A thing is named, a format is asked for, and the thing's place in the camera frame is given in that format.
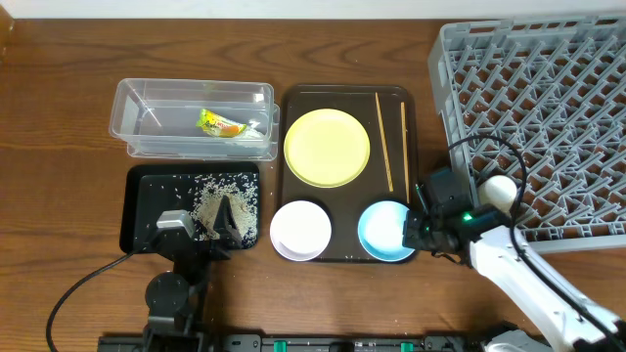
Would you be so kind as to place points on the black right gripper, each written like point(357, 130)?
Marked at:
point(417, 231)

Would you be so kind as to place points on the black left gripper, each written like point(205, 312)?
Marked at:
point(201, 242)

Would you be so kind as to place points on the pile of rice leftovers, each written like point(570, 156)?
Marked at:
point(200, 195)

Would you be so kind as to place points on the blue plastic bowl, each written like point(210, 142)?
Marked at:
point(380, 231)

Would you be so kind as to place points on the white plastic cup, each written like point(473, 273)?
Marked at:
point(499, 191)

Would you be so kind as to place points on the white pink bowl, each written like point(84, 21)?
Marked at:
point(300, 230)

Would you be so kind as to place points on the white tissue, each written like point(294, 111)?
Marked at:
point(252, 134)

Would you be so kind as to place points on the green yellow snack wrapper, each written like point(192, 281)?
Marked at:
point(216, 125)

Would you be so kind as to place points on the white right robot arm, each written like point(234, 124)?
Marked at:
point(486, 240)

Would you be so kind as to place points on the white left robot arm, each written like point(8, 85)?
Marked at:
point(176, 298)

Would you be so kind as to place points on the black waste tray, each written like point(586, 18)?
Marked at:
point(136, 173)

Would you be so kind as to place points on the grey dishwasher rack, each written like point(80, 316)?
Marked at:
point(541, 101)

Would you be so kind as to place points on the right wooden chopstick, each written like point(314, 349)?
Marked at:
point(405, 152)

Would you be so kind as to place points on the wooden chopstick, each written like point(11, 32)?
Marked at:
point(384, 145)
point(405, 152)

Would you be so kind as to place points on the dark brown serving tray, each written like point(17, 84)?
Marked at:
point(345, 204)

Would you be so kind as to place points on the yellow plastic plate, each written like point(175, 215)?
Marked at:
point(327, 148)

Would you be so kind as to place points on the left wooden chopstick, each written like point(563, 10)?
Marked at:
point(384, 145)

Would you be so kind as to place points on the black rail at table edge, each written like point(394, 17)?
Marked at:
point(509, 341)

